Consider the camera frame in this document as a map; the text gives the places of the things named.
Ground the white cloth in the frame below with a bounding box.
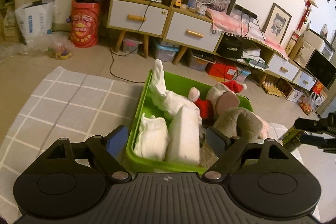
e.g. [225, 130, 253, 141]
[133, 113, 170, 161]

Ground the white foam sponge block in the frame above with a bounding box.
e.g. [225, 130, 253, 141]
[165, 106, 200, 166]

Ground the red white santa plush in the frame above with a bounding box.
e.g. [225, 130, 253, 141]
[188, 80, 247, 122]

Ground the dark tall drink can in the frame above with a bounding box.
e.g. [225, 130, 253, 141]
[279, 126, 304, 152]

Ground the black monitor screen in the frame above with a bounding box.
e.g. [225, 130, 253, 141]
[305, 50, 336, 89]

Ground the grey checked tablecloth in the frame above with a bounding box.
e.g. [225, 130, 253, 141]
[0, 65, 320, 222]

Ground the red box under console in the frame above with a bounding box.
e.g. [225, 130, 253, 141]
[205, 63, 237, 80]

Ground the green plastic storage bin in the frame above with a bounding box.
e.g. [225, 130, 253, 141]
[126, 69, 254, 175]

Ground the black bag in console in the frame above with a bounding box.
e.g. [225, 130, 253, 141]
[217, 36, 243, 59]

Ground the framed cartoon picture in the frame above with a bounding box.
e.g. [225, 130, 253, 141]
[262, 3, 291, 44]

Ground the low yellow tv console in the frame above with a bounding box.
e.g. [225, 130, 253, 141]
[164, 8, 317, 90]

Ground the pink checked cloth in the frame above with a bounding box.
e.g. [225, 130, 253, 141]
[206, 8, 289, 61]

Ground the white blue paper bag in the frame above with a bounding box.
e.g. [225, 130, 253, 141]
[15, 0, 55, 42]

